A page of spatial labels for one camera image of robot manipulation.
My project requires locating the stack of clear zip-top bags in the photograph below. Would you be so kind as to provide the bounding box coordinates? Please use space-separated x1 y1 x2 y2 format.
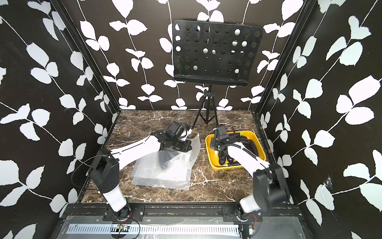
132 158 191 190

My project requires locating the black front mounting rail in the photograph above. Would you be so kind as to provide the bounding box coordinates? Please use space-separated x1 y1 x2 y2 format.
63 202 304 224

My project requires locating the yellow plastic tray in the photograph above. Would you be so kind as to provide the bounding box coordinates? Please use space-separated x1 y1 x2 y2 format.
205 130 267 171

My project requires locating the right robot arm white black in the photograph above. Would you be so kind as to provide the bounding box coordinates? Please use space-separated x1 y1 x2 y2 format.
210 137 290 213

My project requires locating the white perforated strip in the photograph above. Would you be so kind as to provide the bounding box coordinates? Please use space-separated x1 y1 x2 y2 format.
64 224 240 236

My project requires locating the clear zip-top bag top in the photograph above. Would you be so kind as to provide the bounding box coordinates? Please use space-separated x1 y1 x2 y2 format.
140 134 201 170

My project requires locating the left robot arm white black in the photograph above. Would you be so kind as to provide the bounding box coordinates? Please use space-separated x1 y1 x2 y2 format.
90 130 192 213

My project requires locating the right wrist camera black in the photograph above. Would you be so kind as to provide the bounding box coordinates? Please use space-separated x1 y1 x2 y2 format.
214 124 229 141

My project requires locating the black perforated music stand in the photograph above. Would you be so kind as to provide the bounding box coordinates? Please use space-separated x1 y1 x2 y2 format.
172 20 264 124

